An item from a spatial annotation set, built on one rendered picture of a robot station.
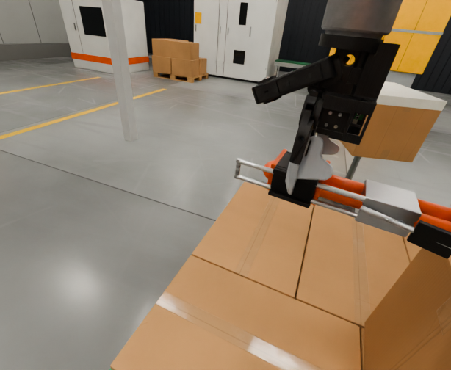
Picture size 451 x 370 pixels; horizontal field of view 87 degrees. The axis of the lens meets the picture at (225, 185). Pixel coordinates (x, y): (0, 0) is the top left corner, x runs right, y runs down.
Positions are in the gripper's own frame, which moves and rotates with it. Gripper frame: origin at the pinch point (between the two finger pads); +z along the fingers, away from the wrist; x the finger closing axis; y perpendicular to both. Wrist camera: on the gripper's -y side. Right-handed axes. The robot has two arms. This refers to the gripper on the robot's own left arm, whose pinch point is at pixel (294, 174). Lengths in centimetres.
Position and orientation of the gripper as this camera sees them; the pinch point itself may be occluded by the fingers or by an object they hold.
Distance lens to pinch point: 41.9
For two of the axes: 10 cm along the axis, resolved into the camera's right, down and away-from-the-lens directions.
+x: 4.6, -4.7, 7.6
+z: -0.8, 8.3, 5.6
